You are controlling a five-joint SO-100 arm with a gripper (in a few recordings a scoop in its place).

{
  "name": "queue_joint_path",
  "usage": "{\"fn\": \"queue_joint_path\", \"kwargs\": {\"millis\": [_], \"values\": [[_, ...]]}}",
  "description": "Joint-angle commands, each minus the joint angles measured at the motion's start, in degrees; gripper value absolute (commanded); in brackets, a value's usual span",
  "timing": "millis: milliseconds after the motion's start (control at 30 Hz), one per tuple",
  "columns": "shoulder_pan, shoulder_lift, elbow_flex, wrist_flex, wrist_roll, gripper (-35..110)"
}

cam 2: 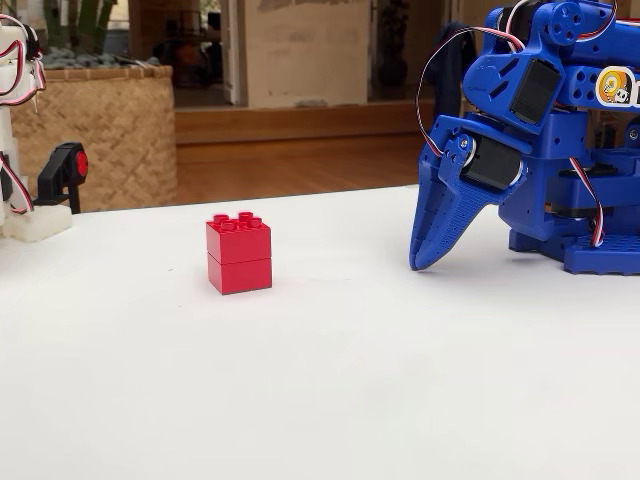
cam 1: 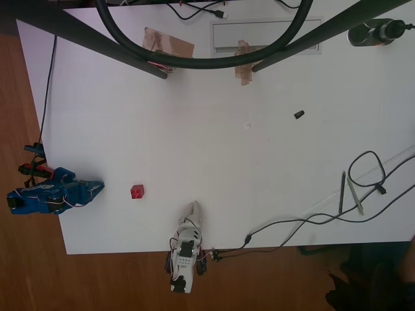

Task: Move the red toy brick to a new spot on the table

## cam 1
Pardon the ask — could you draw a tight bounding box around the black pen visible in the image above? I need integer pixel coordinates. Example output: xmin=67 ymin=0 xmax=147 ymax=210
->
xmin=338 ymin=171 xmax=346 ymax=214

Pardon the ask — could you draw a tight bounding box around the black usb cable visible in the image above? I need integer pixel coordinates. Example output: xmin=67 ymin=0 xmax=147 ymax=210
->
xmin=161 ymin=0 xmax=229 ymax=21

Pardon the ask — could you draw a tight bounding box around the grey green pen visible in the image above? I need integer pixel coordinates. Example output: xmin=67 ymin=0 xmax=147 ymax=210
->
xmin=346 ymin=176 xmax=365 ymax=216

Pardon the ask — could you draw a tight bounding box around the red black clamp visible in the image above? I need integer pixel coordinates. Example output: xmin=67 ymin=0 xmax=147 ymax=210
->
xmin=18 ymin=163 xmax=54 ymax=179

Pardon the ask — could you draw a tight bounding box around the transparent ruler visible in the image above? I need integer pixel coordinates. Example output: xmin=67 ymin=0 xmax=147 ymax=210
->
xmin=302 ymin=145 xmax=415 ymax=217

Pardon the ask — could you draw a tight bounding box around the thin black cable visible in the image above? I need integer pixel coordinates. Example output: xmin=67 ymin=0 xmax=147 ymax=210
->
xmin=31 ymin=34 xmax=58 ymax=163

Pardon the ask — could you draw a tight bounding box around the black tripod leg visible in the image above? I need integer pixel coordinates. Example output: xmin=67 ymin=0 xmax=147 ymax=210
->
xmin=0 ymin=0 xmax=169 ymax=80
xmin=251 ymin=0 xmax=413 ymax=74

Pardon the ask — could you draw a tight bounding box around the brown tape piece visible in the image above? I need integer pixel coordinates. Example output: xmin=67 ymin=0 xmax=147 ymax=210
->
xmin=141 ymin=27 xmax=196 ymax=60
xmin=233 ymin=39 xmax=267 ymax=86

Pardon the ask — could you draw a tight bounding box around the black glossy device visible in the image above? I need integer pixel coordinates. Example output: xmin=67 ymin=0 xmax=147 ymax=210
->
xmin=345 ymin=18 xmax=415 ymax=49

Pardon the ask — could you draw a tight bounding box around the grey cable tray cover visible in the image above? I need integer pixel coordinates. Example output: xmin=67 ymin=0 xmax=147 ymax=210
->
xmin=209 ymin=19 xmax=324 ymax=59

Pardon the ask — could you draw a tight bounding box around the black cable with inline switch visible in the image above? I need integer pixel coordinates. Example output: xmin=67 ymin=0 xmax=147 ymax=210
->
xmin=210 ymin=185 xmax=415 ymax=262

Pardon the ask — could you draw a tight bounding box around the thick black hose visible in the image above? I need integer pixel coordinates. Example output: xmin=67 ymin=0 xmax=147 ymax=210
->
xmin=94 ymin=0 xmax=314 ymax=70

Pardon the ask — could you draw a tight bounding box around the black cable with ferrite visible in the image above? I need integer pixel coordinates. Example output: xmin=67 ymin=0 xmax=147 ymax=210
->
xmin=222 ymin=150 xmax=415 ymax=259

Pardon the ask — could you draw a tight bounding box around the blue clamp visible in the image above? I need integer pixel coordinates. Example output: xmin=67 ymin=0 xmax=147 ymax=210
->
xmin=23 ymin=141 xmax=45 ymax=157

